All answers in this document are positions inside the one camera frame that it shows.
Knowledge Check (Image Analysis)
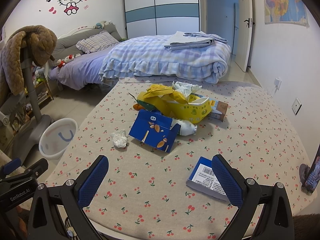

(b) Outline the white AD milk bottle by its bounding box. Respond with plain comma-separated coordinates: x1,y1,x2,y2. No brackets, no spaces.
171,119,197,136

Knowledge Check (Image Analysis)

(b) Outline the blue almond snack box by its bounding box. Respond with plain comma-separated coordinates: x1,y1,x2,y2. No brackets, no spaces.
129,109,181,153

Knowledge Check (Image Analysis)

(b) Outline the orange peel with stem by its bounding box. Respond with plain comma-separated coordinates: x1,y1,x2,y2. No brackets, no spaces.
129,93,145,111

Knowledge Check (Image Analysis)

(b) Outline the white paper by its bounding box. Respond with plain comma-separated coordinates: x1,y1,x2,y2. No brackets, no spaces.
172,81,202,98

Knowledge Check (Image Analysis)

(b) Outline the yellow snack wrapper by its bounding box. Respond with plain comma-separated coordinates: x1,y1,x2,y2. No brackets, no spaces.
137,84,191,104

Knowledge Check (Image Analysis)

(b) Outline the white plastic trash basin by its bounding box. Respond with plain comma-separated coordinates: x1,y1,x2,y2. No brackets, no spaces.
39,118,79,163

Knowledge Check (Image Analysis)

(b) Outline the blue white barcode box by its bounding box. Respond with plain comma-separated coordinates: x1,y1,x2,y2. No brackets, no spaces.
186,157,228,201

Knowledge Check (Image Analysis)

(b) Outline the grey chair stand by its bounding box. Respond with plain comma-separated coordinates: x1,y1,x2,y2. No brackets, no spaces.
1,48,52,163

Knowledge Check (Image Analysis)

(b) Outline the small crumpled white tissue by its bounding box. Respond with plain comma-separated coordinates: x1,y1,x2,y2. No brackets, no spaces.
110,129,128,148

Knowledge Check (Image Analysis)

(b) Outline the cherry print mattress cover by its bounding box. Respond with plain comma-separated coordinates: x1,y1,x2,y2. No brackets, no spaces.
46,79,317,239

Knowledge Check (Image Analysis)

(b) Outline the grey slipper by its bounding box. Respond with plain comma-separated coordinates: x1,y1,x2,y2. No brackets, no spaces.
299,164,316,194

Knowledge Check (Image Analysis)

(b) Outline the brown cardboard box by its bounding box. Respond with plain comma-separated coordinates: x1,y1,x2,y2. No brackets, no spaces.
208,99,228,121

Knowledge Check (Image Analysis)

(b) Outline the yellow green sponge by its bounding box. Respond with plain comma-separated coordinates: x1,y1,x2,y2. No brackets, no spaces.
137,100,158,111

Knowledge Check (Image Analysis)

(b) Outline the wooden toy shelf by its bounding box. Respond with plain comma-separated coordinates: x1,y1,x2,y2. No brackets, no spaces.
31,66,54,109

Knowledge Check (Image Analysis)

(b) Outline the purple bed sheet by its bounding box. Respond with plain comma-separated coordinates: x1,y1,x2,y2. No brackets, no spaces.
48,47,118,90

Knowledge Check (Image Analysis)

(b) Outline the hello kitty plush toy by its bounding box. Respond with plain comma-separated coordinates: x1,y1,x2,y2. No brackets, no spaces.
56,55,75,68

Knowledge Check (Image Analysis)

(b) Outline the grey headboard cushion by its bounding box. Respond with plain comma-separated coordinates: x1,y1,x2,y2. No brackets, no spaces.
53,22,121,60

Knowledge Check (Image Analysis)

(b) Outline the blue plaid ruffled blanket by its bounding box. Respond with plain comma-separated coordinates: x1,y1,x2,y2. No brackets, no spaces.
98,35,231,84

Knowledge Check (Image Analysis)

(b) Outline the plaid pillow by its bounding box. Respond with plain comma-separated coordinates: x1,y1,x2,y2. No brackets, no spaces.
76,31,119,54

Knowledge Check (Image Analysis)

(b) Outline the white door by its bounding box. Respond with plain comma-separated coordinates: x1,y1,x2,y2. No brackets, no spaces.
235,0,253,72

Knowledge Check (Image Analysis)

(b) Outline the brown fluffy garment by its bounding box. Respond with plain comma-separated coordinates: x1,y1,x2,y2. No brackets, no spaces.
0,25,57,104

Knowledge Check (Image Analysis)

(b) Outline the folded striped sheet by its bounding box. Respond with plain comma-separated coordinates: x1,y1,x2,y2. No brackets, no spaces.
164,31,228,50

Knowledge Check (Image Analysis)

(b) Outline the white teal wardrobe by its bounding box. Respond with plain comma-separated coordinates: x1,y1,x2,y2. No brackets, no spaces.
124,0,200,38

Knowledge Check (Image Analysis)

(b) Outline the white wall switch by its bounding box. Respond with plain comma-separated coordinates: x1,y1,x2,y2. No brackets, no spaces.
292,98,302,115

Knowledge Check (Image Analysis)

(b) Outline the white wall plug charger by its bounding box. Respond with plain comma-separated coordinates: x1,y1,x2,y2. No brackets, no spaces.
274,78,281,90

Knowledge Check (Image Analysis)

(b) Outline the colourful wall map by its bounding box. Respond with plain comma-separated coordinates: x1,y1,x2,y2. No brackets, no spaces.
264,0,309,27

